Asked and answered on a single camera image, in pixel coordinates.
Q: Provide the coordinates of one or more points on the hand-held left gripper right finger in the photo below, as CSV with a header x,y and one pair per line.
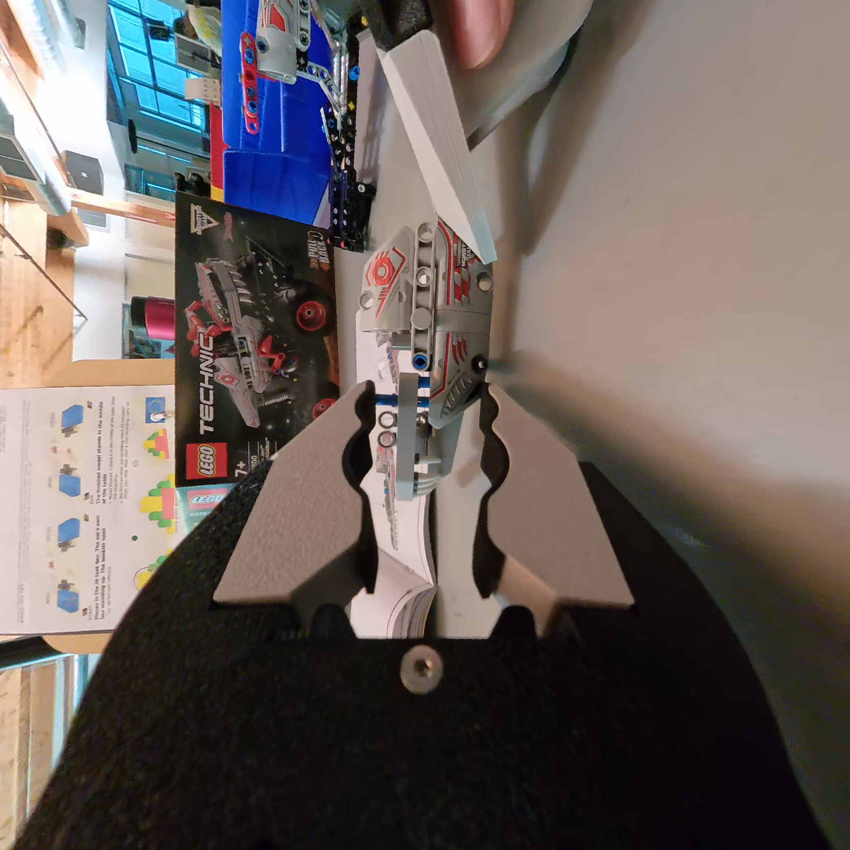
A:
x,y
558,531

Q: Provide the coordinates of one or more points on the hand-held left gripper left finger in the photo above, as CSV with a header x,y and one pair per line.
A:
x,y
292,524

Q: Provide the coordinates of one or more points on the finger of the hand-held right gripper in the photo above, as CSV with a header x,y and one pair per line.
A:
x,y
438,133

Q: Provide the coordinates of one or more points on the grey toy brick jaw assembly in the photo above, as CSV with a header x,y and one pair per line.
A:
x,y
425,299

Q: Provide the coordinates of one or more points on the printed task instruction sheet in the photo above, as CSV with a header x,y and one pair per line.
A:
x,y
79,504

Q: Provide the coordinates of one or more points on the grey desk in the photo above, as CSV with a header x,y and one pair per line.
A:
x,y
664,265

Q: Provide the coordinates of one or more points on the person's right hand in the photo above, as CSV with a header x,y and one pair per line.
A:
x,y
481,33

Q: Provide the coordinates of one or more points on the black toy brick chassis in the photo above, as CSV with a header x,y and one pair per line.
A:
x,y
348,186

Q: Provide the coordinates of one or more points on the white instruction booklet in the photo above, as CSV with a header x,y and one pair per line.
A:
x,y
398,571

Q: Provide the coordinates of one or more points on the grey red toy panel assembly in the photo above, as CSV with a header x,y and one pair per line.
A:
x,y
282,40

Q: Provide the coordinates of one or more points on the blue plastic bin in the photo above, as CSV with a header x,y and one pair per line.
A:
x,y
279,159

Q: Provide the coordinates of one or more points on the red toy brick beam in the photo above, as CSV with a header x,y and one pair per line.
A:
x,y
249,86

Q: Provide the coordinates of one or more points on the black toy set box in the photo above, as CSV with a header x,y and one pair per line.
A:
x,y
252,345

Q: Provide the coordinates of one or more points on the pink drinking bottle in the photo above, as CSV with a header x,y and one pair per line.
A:
x,y
154,319

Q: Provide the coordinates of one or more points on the black speaker box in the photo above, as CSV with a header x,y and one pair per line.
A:
x,y
83,172

